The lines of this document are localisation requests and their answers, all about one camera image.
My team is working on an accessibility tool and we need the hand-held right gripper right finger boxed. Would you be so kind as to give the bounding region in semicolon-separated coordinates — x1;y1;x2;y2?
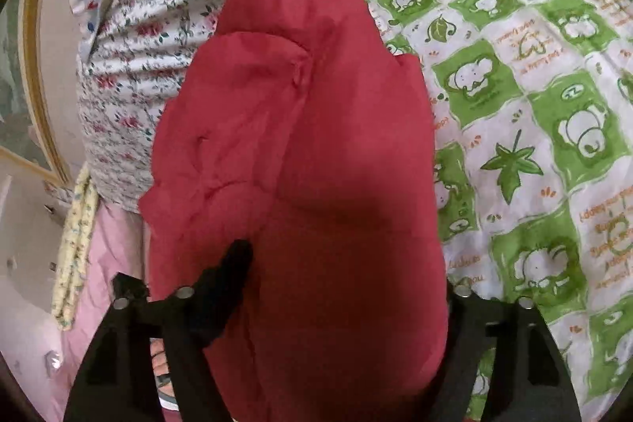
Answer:
435;281;582;422

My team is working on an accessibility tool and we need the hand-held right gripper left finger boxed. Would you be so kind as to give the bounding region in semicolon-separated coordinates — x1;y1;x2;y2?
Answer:
63;239;254;422

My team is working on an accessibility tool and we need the red quilted jacket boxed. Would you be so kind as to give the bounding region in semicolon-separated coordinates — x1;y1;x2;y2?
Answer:
138;0;451;422

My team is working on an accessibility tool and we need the person's foot in slipper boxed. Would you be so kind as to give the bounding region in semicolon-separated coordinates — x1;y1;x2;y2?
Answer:
151;338;181;410

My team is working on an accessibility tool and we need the pink quilt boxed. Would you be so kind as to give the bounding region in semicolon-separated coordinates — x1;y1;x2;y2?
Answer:
30;204;181;422

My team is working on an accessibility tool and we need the yellow printed cloth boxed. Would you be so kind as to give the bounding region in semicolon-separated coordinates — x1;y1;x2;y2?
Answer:
51;165;102;331

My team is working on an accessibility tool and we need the green printed blanket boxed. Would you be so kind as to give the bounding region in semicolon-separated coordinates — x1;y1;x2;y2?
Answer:
326;0;633;422

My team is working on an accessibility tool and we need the white furniture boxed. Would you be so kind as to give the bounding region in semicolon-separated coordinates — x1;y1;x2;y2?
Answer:
0;175;67;319

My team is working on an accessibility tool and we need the floral quilt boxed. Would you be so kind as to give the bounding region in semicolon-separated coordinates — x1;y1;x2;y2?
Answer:
76;0;411;215

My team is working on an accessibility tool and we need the gold picture frame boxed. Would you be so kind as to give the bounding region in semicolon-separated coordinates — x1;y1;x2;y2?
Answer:
0;0;75;185

